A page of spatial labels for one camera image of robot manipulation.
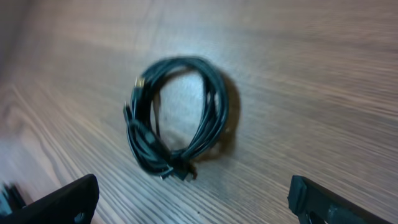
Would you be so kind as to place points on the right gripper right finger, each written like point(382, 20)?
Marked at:
point(313, 204)

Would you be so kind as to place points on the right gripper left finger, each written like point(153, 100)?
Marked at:
point(73, 203)

